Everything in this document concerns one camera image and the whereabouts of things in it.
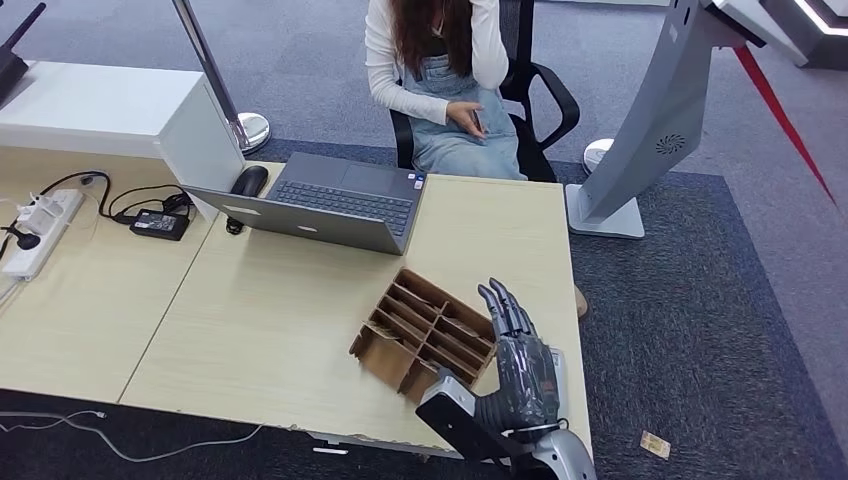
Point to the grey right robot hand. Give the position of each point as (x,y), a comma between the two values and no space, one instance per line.
(526,378)

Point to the person's right forearm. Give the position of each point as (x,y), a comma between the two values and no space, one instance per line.
(404,99)

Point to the white card reader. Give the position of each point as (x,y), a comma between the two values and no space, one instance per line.
(562,378)

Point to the person's tan shoe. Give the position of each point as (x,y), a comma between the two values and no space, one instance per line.
(581,303)

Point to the golden yellow card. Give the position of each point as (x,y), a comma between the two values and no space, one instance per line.
(654,445)

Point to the person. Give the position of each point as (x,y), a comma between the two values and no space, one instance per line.
(450,152)

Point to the person's right hand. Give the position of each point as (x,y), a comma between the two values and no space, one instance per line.
(464,119)

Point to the brown cardboard divider organizer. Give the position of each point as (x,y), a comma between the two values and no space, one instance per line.
(417,324)

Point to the dark blue floor rug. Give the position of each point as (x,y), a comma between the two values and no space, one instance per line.
(696,298)

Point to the small white bar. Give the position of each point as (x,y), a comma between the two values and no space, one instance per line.
(330,451)

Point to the black office chair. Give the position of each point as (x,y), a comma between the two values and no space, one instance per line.
(536,162)

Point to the white round stanchion base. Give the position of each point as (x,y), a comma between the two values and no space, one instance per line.
(596,154)

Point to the grey open laptop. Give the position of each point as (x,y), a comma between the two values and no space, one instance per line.
(344,199)

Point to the grey kiosk stand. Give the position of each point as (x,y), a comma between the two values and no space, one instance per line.
(662,112)

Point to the black computer mouse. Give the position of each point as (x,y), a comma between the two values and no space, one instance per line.
(250,180)

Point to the red barrier belt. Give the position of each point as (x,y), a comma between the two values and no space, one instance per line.
(768,95)

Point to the black laptop power brick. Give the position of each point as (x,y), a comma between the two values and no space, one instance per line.
(159,225)

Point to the dark stand with light strip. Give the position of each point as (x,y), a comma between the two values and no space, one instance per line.
(821,40)

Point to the white power strip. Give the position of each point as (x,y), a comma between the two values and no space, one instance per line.
(40,242)

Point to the white cabinet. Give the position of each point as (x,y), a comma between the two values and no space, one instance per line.
(99,106)

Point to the white plug-in charger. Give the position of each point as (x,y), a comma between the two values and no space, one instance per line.
(41,213)

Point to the black power plug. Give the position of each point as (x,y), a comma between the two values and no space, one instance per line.
(26,240)

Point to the black router with antenna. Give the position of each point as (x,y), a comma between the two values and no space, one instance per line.
(10,69)

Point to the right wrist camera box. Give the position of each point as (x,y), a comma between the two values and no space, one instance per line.
(457,417)

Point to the chrome stanchion post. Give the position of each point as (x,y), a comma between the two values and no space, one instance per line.
(255,129)

